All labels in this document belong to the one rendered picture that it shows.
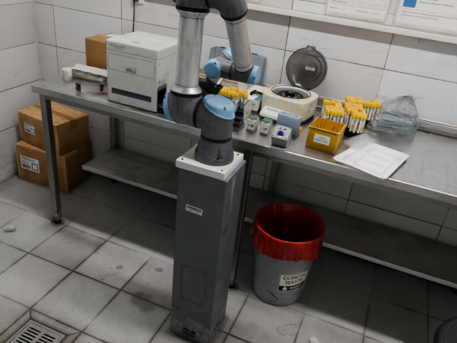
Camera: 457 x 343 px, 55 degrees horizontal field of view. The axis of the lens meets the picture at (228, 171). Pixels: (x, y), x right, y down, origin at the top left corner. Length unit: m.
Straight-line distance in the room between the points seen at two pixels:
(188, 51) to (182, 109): 0.21
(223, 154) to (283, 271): 0.81
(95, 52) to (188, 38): 1.19
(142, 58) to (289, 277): 1.24
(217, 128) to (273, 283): 0.98
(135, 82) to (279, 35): 0.82
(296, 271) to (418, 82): 1.11
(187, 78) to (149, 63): 0.50
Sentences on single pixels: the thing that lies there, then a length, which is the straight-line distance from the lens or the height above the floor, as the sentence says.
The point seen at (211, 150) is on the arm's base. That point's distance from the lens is 1.59.
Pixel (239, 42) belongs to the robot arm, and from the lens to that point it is 1.63.
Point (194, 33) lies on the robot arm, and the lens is 1.56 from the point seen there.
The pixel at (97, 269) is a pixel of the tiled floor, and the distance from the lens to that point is 2.52.
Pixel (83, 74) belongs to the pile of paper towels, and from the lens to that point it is 2.58.
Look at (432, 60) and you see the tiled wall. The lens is 2.39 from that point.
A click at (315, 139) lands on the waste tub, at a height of 0.92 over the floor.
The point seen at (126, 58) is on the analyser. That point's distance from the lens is 2.13.
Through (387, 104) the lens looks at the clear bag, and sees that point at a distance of 2.30.
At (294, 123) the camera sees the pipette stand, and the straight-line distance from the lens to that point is 1.97.
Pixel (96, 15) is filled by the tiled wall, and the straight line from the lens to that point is 3.00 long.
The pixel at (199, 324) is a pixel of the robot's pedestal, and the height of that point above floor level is 0.12.
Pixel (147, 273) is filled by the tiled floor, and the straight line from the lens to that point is 2.48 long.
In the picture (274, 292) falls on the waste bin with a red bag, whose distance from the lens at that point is 2.30.
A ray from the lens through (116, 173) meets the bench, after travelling 2.84.
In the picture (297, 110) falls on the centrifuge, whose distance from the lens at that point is 2.13.
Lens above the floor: 1.66
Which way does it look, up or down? 28 degrees down
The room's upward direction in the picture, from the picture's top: 7 degrees clockwise
